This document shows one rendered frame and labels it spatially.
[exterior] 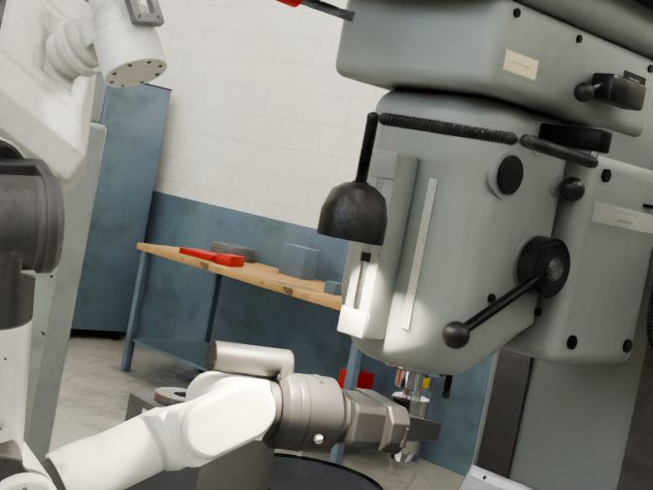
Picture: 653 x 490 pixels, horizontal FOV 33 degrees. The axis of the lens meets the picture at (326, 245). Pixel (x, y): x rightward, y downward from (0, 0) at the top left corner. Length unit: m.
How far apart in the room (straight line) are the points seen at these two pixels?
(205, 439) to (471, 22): 0.52
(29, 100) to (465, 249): 0.49
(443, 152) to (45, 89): 0.43
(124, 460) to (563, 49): 0.65
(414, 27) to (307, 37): 6.66
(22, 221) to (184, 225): 7.58
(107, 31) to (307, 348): 6.42
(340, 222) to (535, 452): 0.67
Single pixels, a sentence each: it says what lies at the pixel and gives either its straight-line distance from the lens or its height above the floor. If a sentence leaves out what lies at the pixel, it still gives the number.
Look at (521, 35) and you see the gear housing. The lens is 1.22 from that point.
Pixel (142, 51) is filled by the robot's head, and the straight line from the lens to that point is 1.14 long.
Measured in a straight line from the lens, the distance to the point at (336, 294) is 6.50.
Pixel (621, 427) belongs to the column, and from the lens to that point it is 1.63.
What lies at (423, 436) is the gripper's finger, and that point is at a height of 1.23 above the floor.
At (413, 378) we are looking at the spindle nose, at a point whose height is 1.29.
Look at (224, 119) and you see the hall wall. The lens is 8.43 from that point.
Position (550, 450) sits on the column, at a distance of 1.69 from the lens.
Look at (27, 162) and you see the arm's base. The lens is 1.12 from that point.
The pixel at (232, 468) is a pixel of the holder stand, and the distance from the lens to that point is 1.54.
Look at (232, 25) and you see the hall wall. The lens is 8.58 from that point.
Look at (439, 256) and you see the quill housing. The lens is 1.24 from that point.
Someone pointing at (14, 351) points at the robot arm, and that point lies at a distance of 1.09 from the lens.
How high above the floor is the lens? 1.50
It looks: 3 degrees down
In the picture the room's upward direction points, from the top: 11 degrees clockwise
